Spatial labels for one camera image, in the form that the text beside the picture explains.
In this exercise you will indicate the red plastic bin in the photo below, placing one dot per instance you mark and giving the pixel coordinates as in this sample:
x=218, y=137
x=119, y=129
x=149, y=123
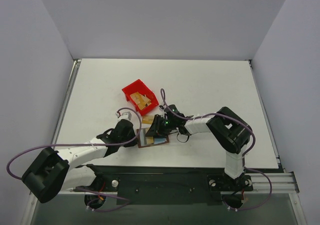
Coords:
x=139, y=86

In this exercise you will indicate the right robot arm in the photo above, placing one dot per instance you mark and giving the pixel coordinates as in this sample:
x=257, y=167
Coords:
x=232, y=133

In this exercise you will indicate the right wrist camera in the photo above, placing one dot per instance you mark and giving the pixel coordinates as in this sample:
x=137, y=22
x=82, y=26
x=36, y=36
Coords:
x=163, y=108

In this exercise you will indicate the gold card magnetic stripe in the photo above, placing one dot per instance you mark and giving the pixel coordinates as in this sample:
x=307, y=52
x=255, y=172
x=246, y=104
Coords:
x=145, y=140

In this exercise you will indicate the gold cards in bin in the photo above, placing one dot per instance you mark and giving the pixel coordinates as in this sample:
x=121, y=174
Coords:
x=142, y=101

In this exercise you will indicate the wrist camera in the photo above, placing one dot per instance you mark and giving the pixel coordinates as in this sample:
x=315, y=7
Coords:
x=124, y=116
x=163, y=108

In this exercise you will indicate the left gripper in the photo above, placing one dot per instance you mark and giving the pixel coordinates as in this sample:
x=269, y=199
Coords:
x=130, y=138

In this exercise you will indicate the aluminium table frame rail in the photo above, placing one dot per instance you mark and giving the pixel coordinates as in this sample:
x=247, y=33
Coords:
x=94, y=95

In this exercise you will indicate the brown leather card holder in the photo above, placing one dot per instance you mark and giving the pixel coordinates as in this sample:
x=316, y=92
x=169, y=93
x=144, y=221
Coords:
x=157, y=141

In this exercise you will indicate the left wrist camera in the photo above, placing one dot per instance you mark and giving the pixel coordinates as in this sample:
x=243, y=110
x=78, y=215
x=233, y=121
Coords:
x=124, y=116

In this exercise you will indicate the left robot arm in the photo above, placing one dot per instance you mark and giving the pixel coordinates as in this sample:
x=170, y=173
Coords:
x=56, y=170

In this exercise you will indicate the gold card with chip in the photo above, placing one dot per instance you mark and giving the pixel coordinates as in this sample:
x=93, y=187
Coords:
x=148, y=119

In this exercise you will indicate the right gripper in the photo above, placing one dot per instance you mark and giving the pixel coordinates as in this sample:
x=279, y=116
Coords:
x=157, y=124

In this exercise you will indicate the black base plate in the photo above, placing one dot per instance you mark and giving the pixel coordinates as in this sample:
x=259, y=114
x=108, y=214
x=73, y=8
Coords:
x=138, y=185

